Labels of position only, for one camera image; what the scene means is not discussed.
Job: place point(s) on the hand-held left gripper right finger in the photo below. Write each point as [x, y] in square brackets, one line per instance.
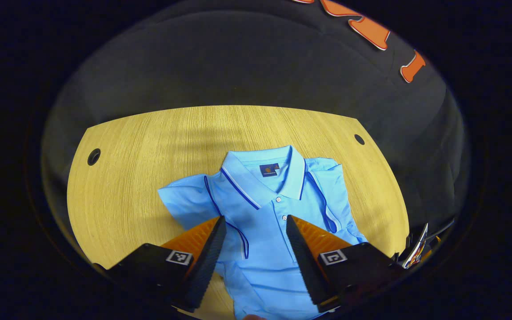
[307, 266]

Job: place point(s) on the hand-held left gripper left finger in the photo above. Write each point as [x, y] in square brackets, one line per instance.
[207, 266]

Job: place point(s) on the light blue T-shirt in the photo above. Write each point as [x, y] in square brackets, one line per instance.
[265, 266]

